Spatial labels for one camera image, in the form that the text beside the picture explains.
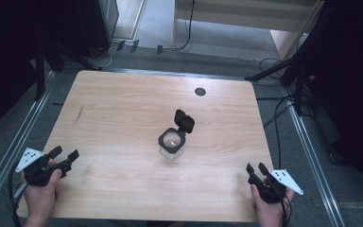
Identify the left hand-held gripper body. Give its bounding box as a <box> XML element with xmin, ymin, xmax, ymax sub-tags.
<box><xmin>14</xmin><ymin>147</ymin><xmax>65</xmax><ymax>187</ymax></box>

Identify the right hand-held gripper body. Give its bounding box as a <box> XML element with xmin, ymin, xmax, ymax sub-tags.
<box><xmin>253</xmin><ymin>168</ymin><xmax>304</xmax><ymax>204</ymax></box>

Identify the clear jar with black flip lid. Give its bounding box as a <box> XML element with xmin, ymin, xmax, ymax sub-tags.
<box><xmin>157</xmin><ymin>109</ymin><xmax>197</xmax><ymax>163</ymax></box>

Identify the person's right hand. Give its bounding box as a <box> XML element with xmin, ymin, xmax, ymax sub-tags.
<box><xmin>250</xmin><ymin>183</ymin><xmax>296</xmax><ymax>227</ymax></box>

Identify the person's left hand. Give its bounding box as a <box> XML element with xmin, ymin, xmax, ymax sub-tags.
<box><xmin>20</xmin><ymin>160</ymin><xmax>63</xmax><ymax>227</ymax></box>

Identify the black metal stand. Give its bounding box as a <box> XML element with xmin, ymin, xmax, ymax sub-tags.
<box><xmin>245</xmin><ymin>0</ymin><xmax>330</xmax><ymax>116</ymax></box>
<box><xmin>32</xmin><ymin>37</ymin><xmax>103</xmax><ymax>102</ymax></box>

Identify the black curtain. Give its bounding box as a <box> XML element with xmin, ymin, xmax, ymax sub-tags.
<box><xmin>306</xmin><ymin>0</ymin><xmax>363</xmax><ymax>207</ymax></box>
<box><xmin>0</xmin><ymin>0</ymin><xmax>88</xmax><ymax>144</ymax></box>

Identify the dark grey cabinet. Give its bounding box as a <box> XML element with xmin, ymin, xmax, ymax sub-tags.
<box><xmin>75</xmin><ymin>0</ymin><xmax>121</xmax><ymax>59</ymax></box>

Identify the white shelf unit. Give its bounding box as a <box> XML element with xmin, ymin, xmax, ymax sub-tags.
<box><xmin>172</xmin><ymin>0</ymin><xmax>326</xmax><ymax>61</ymax></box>

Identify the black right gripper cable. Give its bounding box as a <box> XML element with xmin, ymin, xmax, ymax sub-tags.
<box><xmin>271</xmin><ymin>181</ymin><xmax>293</xmax><ymax>227</ymax></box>

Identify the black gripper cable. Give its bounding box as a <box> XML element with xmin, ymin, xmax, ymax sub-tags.
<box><xmin>271</xmin><ymin>181</ymin><xmax>293</xmax><ymax>227</ymax></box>
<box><xmin>7</xmin><ymin>163</ymin><xmax>30</xmax><ymax>227</ymax></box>

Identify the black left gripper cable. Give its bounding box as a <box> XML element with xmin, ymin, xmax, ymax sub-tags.
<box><xmin>7</xmin><ymin>163</ymin><xmax>30</xmax><ymax>227</ymax></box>

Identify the metal floor rail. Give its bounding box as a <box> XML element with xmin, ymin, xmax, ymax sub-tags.
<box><xmin>0</xmin><ymin>70</ymin><xmax>57</xmax><ymax>219</ymax></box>
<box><xmin>60</xmin><ymin>64</ymin><xmax>285</xmax><ymax>87</ymax></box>
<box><xmin>282</xmin><ymin>85</ymin><xmax>347</xmax><ymax>227</ymax></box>

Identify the looped black floor cable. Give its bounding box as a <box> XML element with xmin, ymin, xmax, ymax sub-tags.
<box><xmin>258</xmin><ymin>57</ymin><xmax>286</xmax><ymax>76</ymax></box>

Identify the white floor cable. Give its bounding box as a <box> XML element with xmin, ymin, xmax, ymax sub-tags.
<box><xmin>87</xmin><ymin>43</ymin><xmax>115</xmax><ymax>69</ymax></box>

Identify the black hanging cable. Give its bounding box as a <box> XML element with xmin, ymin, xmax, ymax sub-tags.
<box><xmin>172</xmin><ymin>0</ymin><xmax>197</xmax><ymax>52</ymax></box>

